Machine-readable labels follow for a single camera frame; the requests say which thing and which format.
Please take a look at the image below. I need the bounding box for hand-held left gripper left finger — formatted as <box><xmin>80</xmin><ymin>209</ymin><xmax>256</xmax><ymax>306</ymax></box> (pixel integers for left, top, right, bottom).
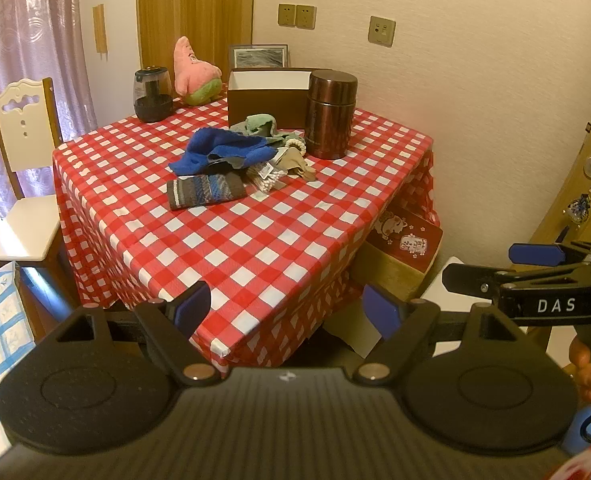
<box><xmin>55</xmin><ymin>282</ymin><xmax>221</xmax><ymax>387</ymax></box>

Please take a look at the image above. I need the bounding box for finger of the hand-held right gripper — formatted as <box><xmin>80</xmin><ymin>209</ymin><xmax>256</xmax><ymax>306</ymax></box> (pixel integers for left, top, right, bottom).
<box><xmin>508</xmin><ymin>241</ymin><xmax>591</xmax><ymax>267</ymax></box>
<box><xmin>442</xmin><ymin>262</ymin><xmax>529</xmax><ymax>307</ymax></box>

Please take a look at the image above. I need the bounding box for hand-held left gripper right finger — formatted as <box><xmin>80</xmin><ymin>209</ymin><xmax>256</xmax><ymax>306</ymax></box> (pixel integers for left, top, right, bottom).
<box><xmin>353</xmin><ymin>282</ymin><xmax>521</xmax><ymax>387</ymax></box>

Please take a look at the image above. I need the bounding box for striped knit sock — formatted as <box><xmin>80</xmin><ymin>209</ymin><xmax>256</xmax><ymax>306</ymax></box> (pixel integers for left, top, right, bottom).
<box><xmin>166</xmin><ymin>170</ymin><xmax>247</xmax><ymax>211</ymax></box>

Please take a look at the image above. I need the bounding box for cotton swab pack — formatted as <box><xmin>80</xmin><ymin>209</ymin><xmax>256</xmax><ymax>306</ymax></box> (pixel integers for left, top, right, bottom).
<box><xmin>244</xmin><ymin>157</ymin><xmax>289</xmax><ymax>194</ymax></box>

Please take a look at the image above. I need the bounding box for blue towel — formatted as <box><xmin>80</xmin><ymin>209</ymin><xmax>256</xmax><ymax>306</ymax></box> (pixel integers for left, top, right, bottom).
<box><xmin>168</xmin><ymin>127</ymin><xmax>271</xmax><ymax>176</ymax></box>

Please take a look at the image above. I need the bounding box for beige cloth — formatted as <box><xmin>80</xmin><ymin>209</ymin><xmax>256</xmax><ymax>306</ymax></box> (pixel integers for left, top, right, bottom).
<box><xmin>279</xmin><ymin>152</ymin><xmax>318</xmax><ymax>184</ymax></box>

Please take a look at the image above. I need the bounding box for green fluffy towel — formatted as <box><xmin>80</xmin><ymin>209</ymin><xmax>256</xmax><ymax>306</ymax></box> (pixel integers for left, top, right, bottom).
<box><xmin>230</xmin><ymin>113</ymin><xmax>279</xmax><ymax>141</ymax></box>

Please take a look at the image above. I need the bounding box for brown box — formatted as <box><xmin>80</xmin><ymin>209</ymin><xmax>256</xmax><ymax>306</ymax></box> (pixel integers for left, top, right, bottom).
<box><xmin>226</xmin><ymin>67</ymin><xmax>322</xmax><ymax>131</ymax></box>

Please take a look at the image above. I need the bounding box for person's right hand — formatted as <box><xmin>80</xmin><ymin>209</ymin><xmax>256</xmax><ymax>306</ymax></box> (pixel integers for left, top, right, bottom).
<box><xmin>569</xmin><ymin>337</ymin><xmax>591</xmax><ymax>403</ymax></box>

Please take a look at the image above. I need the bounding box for blue hanging key charm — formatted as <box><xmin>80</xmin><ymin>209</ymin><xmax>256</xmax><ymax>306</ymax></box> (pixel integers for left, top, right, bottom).
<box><xmin>567</xmin><ymin>180</ymin><xmax>591</xmax><ymax>224</ymax></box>

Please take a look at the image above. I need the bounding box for red white checkered tablecloth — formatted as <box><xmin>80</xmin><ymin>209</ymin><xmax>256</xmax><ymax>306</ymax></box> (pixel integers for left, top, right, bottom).
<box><xmin>52</xmin><ymin>95</ymin><xmax>442</xmax><ymax>372</ymax></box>

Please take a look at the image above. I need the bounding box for red cartoon gift box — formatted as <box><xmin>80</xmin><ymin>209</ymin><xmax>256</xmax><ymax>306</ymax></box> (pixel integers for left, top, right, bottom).
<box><xmin>370</xmin><ymin>205</ymin><xmax>444</xmax><ymax>269</ymax></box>

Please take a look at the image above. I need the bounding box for blue round object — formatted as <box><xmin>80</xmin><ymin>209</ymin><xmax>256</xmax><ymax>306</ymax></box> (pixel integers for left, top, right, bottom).
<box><xmin>562</xmin><ymin>400</ymin><xmax>591</xmax><ymax>457</ymax></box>

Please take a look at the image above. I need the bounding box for red white packet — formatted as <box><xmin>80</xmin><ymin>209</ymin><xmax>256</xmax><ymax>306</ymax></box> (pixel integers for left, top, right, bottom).
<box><xmin>544</xmin><ymin>441</ymin><xmax>591</xmax><ymax>480</ymax></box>

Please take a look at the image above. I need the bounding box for brown metal vacuum flask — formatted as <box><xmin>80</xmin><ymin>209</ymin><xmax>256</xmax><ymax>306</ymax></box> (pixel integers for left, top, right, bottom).
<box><xmin>304</xmin><ymin>69</ymin><xmax>359</xmax><ymax>160</ymax></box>

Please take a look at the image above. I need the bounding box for glass jar with black base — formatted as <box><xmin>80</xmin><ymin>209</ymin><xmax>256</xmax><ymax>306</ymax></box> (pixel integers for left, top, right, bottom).
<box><xmin>134</xmin><ymin>66</ymin><xmax>175</xmax><ymax>124</ymax></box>

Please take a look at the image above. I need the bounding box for pink starfish plush toy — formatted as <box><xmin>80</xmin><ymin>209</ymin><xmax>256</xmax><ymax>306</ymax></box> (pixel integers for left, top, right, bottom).
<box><xmin>174</xmin><ymin>36</ymin><xmax>223</xmax><ymax>107</ymax></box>

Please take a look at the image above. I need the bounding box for cream wooden chair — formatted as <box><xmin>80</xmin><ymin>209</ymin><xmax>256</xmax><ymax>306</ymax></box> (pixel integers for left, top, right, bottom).
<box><xmin>0</xmin><ymin>78</ymin><xmax>65</xmax><ymax>307</ymax></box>

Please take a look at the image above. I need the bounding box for framed picture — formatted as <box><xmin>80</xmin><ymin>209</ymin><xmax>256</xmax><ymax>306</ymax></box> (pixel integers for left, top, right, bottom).
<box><xmin>228</xmin><ymin>44</ymin><xmax>290</xmax><ymax>71</ymax></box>

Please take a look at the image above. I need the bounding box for pale purple curtain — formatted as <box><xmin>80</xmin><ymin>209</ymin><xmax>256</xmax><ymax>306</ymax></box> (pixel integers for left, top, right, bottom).
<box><xmin>0</xmin><ymin>0</ymin><xmax>99</xmax><ymax>261</ymax></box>

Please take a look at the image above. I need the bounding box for wooden door with handle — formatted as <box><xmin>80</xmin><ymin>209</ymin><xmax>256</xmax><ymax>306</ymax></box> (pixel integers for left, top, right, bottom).
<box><xmin>528</xmin><ymin>60</ymin><xmax>591</xmax><ymax>361</ymax></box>

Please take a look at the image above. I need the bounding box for wooden wall plate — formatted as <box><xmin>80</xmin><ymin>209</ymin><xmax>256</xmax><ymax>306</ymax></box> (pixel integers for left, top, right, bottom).
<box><xmin>92</xmin><ymin>4</ymin><xmax>109</xmax><ymax>55</ymax></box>

